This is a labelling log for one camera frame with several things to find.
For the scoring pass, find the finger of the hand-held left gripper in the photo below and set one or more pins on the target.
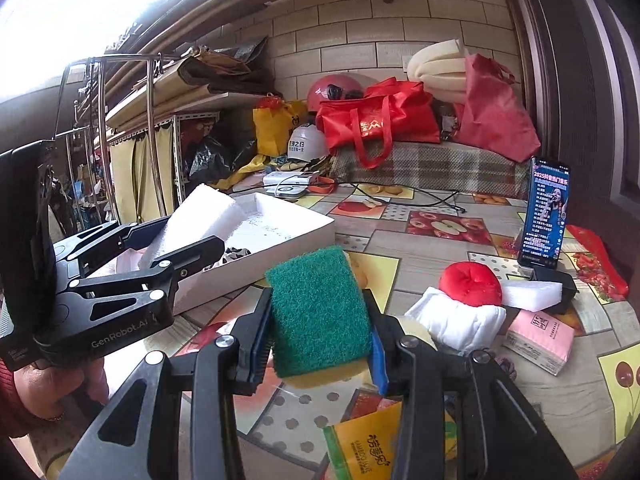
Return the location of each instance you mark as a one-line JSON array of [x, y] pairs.
[[190, 255], [145, 234]]

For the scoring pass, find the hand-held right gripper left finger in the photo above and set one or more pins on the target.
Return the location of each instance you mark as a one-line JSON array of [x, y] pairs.
[[261, 347]]

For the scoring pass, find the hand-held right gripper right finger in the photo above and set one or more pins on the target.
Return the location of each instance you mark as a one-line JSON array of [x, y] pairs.
[[379, 365]]

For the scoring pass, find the green yellow scouring sponge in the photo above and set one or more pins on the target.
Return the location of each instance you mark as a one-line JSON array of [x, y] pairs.
[[320, 310]]

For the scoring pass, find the white cardboard box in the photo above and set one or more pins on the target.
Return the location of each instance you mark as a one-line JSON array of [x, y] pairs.
[[280, 255]]

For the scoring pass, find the person's left hand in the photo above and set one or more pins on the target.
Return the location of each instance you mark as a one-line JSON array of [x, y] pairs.
[[60, 390]]

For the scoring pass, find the white foam block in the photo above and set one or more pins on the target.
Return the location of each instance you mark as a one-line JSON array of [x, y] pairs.
[[200, 215]]

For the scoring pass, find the patterned fabric piece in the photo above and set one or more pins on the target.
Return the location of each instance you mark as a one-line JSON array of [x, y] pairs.
[[239, 254]]

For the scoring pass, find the yellow green packet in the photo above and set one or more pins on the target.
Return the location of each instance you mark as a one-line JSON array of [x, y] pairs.
[[360, 450]]

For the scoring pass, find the white folded cloth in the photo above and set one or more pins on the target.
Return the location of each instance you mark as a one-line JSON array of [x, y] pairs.
[[455, 320]]

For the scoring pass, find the black plastic bag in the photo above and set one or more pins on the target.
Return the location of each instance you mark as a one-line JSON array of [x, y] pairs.
[[220, 155]]

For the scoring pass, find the fruit print tablecloth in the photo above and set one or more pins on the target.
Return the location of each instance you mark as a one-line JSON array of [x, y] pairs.
[[410, 265]]

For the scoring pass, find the yellow cloth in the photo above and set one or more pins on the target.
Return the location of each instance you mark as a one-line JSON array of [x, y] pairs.
[[255, 167]]

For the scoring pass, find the red plush ball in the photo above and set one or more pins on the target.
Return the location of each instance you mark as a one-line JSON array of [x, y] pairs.
[[470, 282]]

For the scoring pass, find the metal shelving rack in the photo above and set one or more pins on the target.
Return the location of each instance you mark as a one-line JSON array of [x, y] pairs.
[[150, 110]]

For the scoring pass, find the yellow bag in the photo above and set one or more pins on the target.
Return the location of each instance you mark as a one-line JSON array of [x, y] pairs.
[[272, 130]]

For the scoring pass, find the pink tissue pack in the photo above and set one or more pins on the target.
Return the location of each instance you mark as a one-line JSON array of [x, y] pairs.
[[540, 340]]

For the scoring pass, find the small white foam piece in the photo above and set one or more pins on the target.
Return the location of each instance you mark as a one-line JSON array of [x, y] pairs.
[[530, 294]]

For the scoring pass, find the brown bag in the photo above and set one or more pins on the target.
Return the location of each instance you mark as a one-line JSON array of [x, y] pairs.
[[215, 70]]

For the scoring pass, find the small black box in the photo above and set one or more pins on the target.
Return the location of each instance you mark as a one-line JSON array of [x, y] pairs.
[[555, 275]]

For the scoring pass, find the plaid blanket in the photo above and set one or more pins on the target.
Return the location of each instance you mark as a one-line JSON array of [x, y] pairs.
[[425, 167]]

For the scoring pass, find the black smartphone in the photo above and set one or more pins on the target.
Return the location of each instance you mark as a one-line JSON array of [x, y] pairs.
[[545, 210]]

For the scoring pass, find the red tote bag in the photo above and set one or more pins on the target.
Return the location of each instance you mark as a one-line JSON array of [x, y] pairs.
[[380, 120]]

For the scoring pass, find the red printed packet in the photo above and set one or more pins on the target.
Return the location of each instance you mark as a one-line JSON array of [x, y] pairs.
[[600, 265]]

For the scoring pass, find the red cloth bag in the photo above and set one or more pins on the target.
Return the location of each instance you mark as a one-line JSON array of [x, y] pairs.
[[490, 110]]

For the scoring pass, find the cream folded cloth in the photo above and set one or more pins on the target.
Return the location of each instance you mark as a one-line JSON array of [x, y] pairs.
[[440, 70]]

